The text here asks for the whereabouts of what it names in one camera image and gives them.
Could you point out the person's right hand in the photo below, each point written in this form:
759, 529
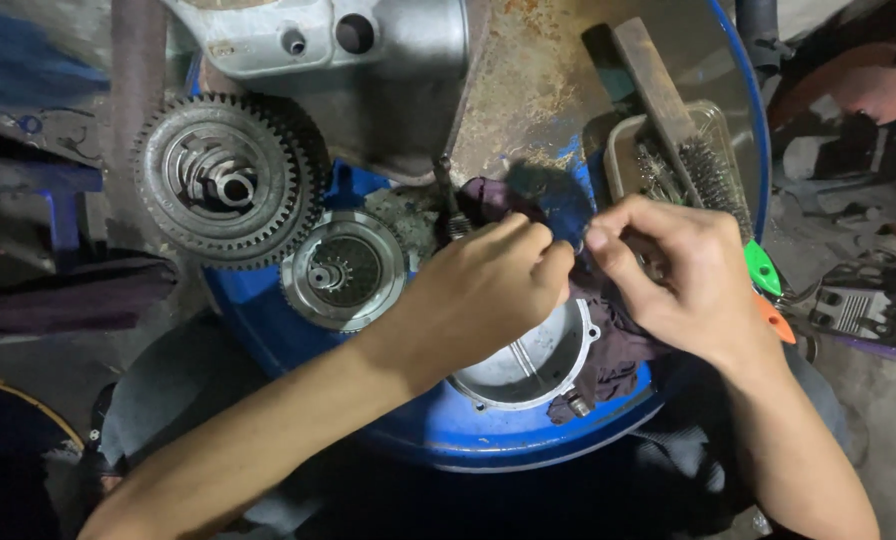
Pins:
688, 285

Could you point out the person's left hand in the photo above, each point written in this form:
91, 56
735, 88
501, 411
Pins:
478, 292

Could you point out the dark purple rag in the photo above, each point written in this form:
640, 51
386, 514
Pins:
613, 345

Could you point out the round aluminium engine cover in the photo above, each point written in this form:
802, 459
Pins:
526, 364

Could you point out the small metal shaft with spring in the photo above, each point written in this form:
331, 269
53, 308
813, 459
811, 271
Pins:
448, 199

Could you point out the small round clutch plate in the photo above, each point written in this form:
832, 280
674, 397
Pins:
343, 271

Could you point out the clear plastic tray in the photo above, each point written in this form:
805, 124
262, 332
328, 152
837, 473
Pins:
628, 157

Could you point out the small metal bolt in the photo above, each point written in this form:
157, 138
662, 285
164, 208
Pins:
577, 403

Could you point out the heap of engine parts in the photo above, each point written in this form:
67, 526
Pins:
860, 247

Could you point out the person's dark trousers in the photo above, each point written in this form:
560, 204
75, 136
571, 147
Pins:
680, 480

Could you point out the blue rusty metal drum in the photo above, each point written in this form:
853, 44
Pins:
553, 97

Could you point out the large toothed clutch gear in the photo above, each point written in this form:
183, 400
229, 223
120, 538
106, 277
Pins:
226, 180

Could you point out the silver engine casing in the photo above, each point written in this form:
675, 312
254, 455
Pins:
328, 52

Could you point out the blue metal stool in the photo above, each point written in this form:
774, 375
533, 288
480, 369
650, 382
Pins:
35, 172

